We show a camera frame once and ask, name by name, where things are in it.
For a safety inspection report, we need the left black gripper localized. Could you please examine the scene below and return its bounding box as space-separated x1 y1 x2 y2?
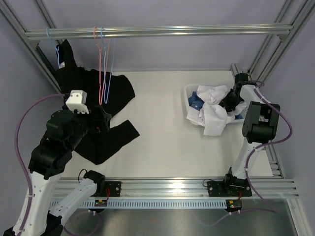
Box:
65 105 111 151

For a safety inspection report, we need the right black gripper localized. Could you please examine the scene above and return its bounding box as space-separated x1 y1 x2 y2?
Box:
219 89 242 113

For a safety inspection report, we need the blue wire hanger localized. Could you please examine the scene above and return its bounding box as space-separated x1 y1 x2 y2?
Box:
46 28 62 69
100 26 116 105

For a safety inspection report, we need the white and black shirt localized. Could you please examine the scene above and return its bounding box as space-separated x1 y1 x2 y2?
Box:
187 85 236 136

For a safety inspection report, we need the blue plaid shirt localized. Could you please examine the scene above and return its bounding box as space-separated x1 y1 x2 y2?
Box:
188 91 247 117

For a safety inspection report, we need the pink wire hanger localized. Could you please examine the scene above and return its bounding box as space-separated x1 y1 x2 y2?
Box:
93 26 110 105

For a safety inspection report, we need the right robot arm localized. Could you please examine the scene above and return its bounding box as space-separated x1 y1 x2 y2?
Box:
207 73 280 197

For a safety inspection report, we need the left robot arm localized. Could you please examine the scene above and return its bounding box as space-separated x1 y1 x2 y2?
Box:
3 106 111 236

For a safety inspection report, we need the white plastic basket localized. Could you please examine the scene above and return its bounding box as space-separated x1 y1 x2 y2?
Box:
183 84 247 124

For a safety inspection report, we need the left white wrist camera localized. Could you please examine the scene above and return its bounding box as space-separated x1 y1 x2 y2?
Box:
65 90 89 114

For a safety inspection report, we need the aluminium hanging rail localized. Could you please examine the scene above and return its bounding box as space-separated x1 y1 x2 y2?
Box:
25 23 293 41

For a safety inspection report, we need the white slotted cable duct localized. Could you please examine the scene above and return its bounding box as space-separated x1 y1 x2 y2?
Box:
78 198 227 209

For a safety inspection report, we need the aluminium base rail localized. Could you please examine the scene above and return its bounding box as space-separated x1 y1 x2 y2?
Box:
49 178 300 199

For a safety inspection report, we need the left aluminium frame post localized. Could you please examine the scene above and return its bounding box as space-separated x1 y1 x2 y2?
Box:
0 0 61 92

